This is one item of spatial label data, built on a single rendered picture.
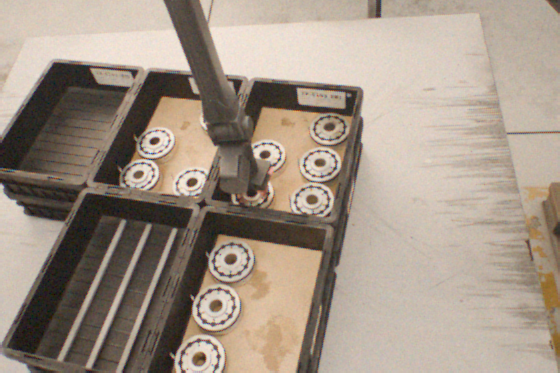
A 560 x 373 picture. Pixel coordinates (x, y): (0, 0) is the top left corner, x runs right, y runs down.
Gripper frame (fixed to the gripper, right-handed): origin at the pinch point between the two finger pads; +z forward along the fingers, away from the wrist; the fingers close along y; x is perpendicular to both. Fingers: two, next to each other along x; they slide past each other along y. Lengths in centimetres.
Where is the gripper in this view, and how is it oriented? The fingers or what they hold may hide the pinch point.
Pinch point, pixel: (252, 189)
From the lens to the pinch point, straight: 132.9
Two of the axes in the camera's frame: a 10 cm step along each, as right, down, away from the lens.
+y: 9.4, 2.0, -2.8
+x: 3.2, -8.1, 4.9
